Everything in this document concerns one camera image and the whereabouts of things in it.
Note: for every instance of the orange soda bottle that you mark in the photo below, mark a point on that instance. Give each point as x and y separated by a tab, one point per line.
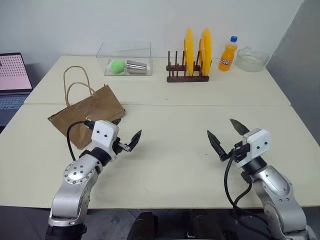
226	58

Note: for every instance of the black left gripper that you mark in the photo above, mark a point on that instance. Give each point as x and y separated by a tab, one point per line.
117	146

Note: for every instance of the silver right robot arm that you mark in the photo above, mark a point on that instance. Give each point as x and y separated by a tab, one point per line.
277	185

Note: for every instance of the steel cup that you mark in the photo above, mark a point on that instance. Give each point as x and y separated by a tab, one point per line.
136	66

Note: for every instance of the clear glass box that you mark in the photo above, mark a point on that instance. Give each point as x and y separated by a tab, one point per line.
125	60

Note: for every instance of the green ball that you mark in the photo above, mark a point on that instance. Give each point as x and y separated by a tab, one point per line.
117	66

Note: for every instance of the dark wooden dish rack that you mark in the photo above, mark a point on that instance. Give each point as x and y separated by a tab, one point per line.
187	78

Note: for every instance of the dark rounded shape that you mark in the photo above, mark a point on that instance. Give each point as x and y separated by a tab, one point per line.
203	225
145	226

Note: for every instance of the yellow plate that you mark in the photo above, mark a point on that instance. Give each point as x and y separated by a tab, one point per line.
189	52
206	52

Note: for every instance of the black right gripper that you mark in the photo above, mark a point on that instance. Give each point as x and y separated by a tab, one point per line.
242	150

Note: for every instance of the open laptop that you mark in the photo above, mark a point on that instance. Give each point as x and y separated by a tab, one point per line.
12	75

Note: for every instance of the clear glass bowl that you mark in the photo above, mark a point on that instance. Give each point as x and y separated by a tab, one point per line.
251	60

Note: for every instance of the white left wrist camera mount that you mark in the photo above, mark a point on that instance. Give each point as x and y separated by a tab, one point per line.
103	133

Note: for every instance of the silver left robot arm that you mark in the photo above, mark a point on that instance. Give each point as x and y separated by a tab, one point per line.
75	175

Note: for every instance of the brown paper bag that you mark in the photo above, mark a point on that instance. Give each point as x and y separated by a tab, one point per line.
92	115

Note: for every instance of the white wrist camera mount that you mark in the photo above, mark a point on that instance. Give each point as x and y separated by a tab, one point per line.
258	145
103	133

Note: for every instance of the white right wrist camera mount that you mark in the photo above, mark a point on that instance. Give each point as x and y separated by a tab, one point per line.
258	145

